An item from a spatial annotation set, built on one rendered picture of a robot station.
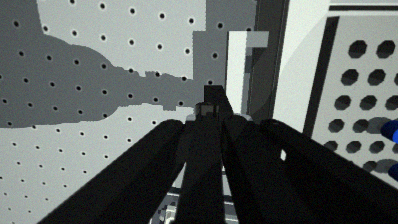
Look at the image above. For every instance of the blue cylinder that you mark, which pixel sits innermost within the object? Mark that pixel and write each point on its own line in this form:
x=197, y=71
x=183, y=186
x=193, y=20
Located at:
x=389, y=129
x=392, y=169

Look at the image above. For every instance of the white sealed well plate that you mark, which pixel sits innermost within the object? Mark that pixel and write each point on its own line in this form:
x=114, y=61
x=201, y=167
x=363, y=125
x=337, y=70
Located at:
x=170, y=214

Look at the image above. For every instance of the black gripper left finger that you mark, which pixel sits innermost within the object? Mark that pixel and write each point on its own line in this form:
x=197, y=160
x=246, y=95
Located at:
x=131, y=188

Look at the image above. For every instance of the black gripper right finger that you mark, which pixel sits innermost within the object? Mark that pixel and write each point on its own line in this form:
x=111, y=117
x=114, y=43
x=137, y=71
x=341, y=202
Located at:
x=335, y=190

